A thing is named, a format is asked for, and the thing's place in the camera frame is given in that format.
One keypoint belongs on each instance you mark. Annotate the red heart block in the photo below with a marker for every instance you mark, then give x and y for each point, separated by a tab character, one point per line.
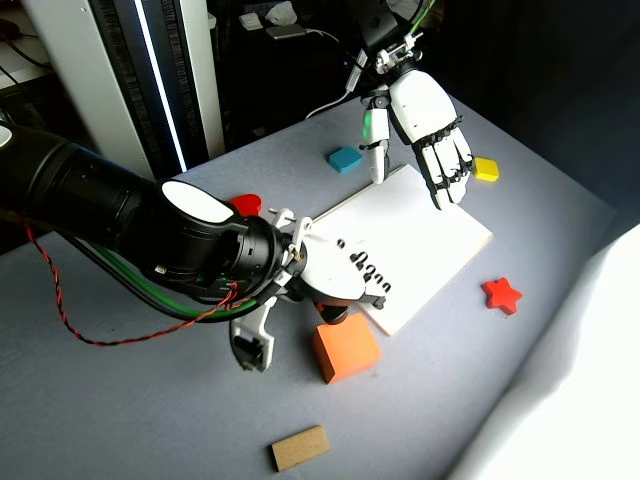
247	204

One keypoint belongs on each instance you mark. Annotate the yellow block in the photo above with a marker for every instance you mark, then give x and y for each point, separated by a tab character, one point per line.
486	169

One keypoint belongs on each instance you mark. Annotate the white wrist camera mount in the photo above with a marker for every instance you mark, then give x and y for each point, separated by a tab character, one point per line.
250	325
357	70

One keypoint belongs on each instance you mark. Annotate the tan wooden block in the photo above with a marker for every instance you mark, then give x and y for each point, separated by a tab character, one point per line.
301	448

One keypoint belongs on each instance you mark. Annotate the blue block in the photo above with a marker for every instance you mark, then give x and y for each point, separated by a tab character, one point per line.
345	159

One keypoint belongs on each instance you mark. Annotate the white blurred panel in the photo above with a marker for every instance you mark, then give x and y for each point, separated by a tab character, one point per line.
575	375

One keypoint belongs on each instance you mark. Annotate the white robot body column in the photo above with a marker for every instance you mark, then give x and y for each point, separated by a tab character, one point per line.
75	75

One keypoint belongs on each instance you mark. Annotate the white rectangular board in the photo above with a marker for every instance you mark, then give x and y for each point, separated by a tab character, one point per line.
415	235

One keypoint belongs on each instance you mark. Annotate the small white box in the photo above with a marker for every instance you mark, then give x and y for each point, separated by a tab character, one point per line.
249	21

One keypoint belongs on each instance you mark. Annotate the red star block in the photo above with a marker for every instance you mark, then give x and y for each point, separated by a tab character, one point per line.
500	295

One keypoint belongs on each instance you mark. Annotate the grey table cloth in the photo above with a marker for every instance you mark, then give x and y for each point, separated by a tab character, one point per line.
125	400

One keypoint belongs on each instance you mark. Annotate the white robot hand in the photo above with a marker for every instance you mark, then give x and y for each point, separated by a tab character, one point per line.
330	272
420	105

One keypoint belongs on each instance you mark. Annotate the white crumpled object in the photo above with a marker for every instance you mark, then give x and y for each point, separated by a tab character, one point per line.
281	12

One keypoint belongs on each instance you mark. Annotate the white side desk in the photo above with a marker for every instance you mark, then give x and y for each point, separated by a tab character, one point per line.
15	67

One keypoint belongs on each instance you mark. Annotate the orange block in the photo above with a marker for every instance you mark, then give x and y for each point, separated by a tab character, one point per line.
345	350

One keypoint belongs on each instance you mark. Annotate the grey flat device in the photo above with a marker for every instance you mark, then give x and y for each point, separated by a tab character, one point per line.
285	32

